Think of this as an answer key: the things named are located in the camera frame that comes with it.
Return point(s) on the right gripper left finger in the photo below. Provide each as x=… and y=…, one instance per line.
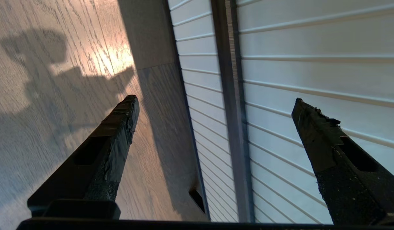
x=101, y=166

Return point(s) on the white fluted drawer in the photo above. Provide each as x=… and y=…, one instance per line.
x=312, y=70

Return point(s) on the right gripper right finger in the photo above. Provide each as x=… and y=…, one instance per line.
x=344, y=179

